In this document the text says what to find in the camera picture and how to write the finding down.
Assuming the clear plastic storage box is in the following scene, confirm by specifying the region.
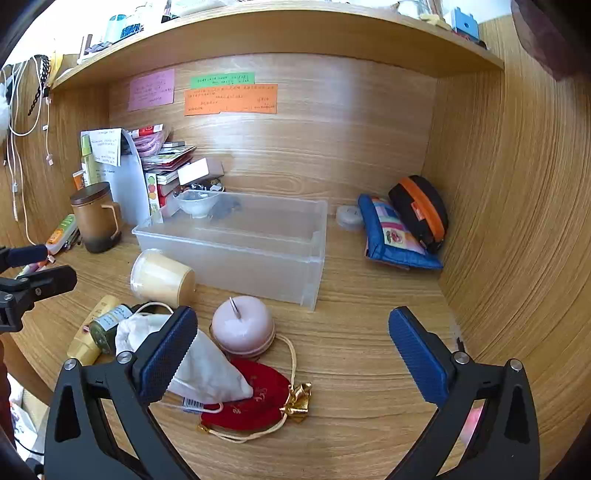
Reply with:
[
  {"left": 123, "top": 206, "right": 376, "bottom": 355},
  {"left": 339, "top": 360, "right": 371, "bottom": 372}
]
[{"left": 132, "top": 189, "right": 328, "bottom": 311}]

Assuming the white plastic bag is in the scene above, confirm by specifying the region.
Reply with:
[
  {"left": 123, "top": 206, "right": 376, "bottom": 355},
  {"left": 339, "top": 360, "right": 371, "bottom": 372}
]
[{"left": 9, "top": 378, "right": 45, "bottom": 462}]

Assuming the dark brown object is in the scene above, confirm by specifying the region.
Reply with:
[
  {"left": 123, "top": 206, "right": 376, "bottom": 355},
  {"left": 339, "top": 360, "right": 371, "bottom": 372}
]
[{"left": 512, "top": 0, "right": 591, "bottom": 83}]

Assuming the blue box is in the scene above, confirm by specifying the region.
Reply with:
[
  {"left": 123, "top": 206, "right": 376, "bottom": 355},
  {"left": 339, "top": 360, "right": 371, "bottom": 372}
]
[{"left": 450, "top": 7, "right": 479, "bottom": 38}]

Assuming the white bowl of beads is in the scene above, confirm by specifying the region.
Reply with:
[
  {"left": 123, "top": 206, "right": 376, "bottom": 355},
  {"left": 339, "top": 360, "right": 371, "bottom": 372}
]
[{"left": 178, "top": 187, "right": 222, "bottom": 219}]

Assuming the red velvet drawstring pouch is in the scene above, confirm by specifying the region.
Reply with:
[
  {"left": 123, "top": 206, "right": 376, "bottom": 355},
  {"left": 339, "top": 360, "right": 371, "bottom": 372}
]
[{"left": 198, "top": 333, "right": 313, "bottom": 444}]

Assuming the white charging cable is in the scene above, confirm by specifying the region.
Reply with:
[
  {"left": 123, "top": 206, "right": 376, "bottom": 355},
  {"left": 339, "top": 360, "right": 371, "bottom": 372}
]
[
  {"left": 8, "top": 59, "right": 52, "bottom": 164},
  {"left": 2, "top": 138, "right": 38, "bottom": 246}
]

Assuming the brown mug with lid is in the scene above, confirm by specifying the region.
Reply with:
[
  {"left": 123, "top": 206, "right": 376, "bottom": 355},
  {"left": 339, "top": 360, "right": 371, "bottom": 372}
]
[{"left": 70, "top": 181, "right": 123, "bottom": 254}]

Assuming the black orange zip case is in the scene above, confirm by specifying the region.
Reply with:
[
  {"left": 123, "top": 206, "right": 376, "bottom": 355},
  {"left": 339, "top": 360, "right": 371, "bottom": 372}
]
[{"left": 388, "top": 175, "right": 450, "bottom": 254}]

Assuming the handwritten white note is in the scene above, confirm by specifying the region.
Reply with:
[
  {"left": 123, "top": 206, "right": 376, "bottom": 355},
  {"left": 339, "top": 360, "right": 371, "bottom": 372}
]
[{"left": 90, "top": 128, "right": 123, "bottom": 167}]

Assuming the small white box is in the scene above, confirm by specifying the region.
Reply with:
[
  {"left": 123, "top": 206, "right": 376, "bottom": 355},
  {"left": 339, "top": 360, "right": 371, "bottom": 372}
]
[{"left": 178, "top": 157, "right": 225, "bottom": 186}]

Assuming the orange sticky note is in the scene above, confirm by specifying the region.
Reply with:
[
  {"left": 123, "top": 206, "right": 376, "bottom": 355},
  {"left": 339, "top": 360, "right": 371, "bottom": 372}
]
[{"left": 184, "top": 84, "right": 279, "bottom": 116}]

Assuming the cream cylindrical cup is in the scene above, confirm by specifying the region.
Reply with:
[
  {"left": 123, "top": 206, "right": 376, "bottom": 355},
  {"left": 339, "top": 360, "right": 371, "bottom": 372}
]
[{"left": 130, "top": 248, "right": 197, "bottom": 309}]

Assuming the pile of snack packets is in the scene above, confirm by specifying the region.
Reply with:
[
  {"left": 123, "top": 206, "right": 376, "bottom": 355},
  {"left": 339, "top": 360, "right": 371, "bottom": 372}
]
[{"left": 141, "top": 141, "right": 197, "bottom": 185}]

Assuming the glass jar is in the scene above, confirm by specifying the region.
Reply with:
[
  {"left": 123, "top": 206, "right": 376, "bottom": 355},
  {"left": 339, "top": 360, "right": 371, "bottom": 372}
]
[{"left": 397, "top": 0, "right": 439, "bottom": 19}]

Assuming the fruit print carton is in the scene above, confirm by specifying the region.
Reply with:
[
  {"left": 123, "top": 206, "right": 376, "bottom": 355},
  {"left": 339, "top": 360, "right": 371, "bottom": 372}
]
[{"left": 144, "top": 171, "right": 162, "bottom": 217}]

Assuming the white round lid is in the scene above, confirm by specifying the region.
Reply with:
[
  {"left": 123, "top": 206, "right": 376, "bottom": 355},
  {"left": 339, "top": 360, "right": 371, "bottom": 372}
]
[{"left": 335, "top": 205, "right": 363, "bottom": 232}]

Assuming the blue patchwork pouch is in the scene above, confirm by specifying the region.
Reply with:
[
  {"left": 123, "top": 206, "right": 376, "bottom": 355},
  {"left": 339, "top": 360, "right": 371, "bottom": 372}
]
[{"left": 358, "top": 194, "right": 444, "bottom": 271}]

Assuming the yellow sunscreen tube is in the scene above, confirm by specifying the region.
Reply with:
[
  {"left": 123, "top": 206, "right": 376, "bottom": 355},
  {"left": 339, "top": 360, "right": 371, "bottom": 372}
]
[{"left": 67, "top": 294, "right": 122, "bottom": 365}]

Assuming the white drawstring pouch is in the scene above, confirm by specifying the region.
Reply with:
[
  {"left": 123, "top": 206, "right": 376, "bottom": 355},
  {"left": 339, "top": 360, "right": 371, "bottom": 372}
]
[{"left": 115, "top": 302, "right": 254, "bottom": 411}]

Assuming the white paper bag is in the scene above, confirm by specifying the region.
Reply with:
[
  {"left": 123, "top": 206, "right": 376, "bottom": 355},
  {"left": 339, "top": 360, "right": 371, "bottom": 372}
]
[{"left": 81, "top": 129, "right": 153, "bottom": 232}]

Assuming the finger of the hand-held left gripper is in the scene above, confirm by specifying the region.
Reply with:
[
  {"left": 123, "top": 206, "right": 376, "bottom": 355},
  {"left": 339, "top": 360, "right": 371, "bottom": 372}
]
[
  {"left": 0, "top": 265, "right": 78, "bottom": 333},
  {"left": 0, "top": 244, "right": 49, "bottom": 274}
]

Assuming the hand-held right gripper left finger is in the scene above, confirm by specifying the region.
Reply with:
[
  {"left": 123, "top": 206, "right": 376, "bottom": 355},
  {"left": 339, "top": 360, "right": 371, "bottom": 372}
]
[{"left": 44, "top": 305, "right": 199, "bottom": 480}]

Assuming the green sticky note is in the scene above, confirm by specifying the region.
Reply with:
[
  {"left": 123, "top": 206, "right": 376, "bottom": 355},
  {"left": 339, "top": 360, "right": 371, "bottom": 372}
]
[{"left": 190, "top": 72, "right": 256, "bottom": 89}]

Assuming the pink sticky note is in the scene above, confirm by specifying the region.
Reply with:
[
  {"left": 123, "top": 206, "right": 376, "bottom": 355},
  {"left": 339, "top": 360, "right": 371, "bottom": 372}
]
[{"left": 127, "top": 69, "right": 176, "bottom": 112}]

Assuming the green glass bottle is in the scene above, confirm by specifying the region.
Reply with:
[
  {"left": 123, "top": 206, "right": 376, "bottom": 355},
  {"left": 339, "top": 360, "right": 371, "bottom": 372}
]
[{"left": 89, "top": 304, "right": 139, "bottom": 355}]

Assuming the black chain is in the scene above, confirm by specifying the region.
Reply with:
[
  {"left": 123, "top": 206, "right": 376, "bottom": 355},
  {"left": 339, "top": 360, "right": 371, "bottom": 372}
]
[{"left": 28, "top": 54, "right": 51, "bottom": 117}]

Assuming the pink coiled cable packet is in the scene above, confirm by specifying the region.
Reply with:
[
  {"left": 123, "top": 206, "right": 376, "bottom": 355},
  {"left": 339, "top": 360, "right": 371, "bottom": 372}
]
[{"left": 134, "top": 128, "right": 171, "bottom": 158}]

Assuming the green spray bottle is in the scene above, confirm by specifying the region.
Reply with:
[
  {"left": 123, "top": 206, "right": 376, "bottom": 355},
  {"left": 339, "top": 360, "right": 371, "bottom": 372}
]
[{"left": 81, "top": 134, "right": 100, "bottom": 186}]

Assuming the pink round case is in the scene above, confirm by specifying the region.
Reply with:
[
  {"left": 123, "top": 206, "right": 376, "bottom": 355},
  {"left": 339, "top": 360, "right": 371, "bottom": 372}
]
[{"left": 210, "top": 295, "right": 276, "bottom": 361}]

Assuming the red book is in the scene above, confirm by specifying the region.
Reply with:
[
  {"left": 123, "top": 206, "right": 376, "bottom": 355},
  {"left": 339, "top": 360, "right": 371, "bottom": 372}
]
[{"left": 157, "top": 173, "right": 184, "bottom": 208}]

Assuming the wooden shelf board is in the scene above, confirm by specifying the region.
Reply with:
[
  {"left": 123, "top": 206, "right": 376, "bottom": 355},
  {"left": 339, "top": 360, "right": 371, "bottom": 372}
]
[{"left": 51, "top": 0, "right": 505, "bottom": 90}]

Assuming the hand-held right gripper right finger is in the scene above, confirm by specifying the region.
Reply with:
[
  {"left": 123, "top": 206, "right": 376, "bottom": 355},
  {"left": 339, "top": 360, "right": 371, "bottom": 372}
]
[{"left": 388, "top": 305, "right": 541, "bottom": 480}]

